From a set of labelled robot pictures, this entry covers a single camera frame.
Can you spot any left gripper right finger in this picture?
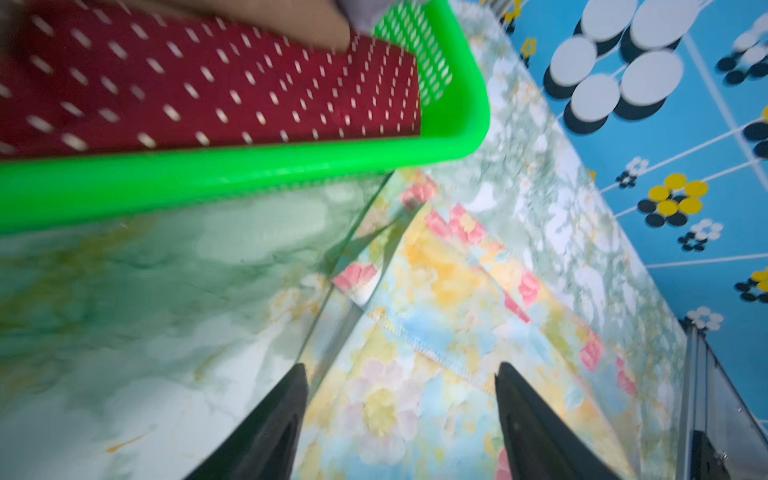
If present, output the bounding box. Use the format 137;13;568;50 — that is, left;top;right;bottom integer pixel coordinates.
495;362;617;480

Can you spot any lavender rolled skirt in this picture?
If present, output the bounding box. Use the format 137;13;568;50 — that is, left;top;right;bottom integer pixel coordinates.
336;0;402;33

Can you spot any green plastic basket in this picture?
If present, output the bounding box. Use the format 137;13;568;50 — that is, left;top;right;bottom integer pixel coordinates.
1;1;490;234

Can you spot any right aluminium corner post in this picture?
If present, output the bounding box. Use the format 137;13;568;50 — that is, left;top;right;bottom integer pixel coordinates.
675;325;767;479

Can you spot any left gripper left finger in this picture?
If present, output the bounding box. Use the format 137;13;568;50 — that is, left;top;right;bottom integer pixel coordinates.
187;363;308;480

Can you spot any floral pastel skirt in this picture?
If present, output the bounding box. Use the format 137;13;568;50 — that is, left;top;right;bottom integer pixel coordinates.
292;169;640;479

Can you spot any red polka dot skirt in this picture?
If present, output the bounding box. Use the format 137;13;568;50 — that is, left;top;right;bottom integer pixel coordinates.
1;1;422;161

